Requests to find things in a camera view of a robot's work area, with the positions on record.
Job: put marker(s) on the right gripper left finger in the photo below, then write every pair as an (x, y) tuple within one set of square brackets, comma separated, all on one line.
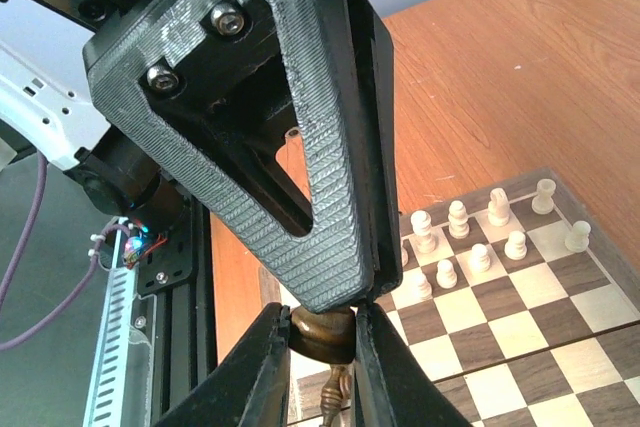
[(251, 386)]

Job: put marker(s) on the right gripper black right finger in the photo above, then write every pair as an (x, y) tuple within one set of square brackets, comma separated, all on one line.
[(389, 386)]

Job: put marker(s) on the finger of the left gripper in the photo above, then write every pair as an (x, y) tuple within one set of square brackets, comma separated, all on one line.
[(254, 107), (374, 62)]

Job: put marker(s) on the dark rook chess piece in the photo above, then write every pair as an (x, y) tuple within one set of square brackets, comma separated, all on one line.
[(329, 337)]

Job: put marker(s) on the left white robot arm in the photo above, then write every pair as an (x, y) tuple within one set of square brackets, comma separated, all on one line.
[(61, 121)]

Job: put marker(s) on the wooden folding chess board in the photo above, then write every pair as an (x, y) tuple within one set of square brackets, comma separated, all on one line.
[(567, 364)]

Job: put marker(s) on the row of white chess pieces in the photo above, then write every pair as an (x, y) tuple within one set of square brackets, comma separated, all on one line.
[(521, 265)]

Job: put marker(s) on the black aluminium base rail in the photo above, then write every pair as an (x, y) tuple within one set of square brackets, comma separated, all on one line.
[(175, 284)]

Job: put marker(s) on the light blue cable duct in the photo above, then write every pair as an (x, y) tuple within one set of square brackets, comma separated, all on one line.
[(120, 389)]

